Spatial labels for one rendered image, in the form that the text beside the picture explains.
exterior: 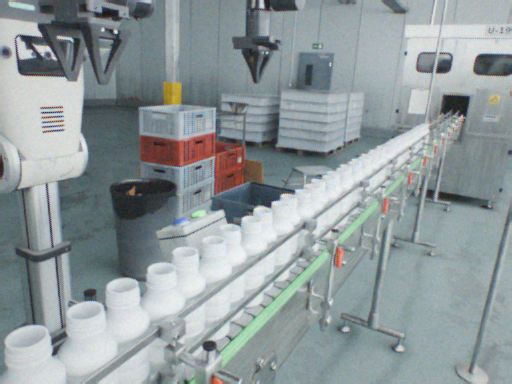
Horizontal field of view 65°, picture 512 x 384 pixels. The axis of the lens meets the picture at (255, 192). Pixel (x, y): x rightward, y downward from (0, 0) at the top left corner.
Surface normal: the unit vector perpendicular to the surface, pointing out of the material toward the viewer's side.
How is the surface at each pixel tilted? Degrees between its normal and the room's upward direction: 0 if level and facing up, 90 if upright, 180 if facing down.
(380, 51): 90
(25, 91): 90
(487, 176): 90
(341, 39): 90
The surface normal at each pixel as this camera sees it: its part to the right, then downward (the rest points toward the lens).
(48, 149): 0.87, 0.18
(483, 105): -0.49, 0.22
